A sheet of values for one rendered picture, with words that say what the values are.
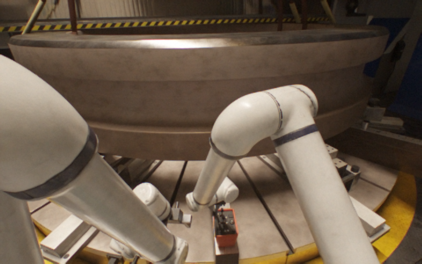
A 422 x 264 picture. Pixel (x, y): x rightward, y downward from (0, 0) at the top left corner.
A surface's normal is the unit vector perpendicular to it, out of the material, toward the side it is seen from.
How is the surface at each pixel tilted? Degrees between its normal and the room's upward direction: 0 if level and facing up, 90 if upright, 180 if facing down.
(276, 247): 0
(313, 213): 82
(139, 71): 90
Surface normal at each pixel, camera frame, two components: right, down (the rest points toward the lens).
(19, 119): 0.75, -0.07
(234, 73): 0.12, 0.47
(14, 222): 0.99, 0.08
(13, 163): 0.46, 0.51
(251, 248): -0.02, -0.88
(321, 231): -0.78, 0.18
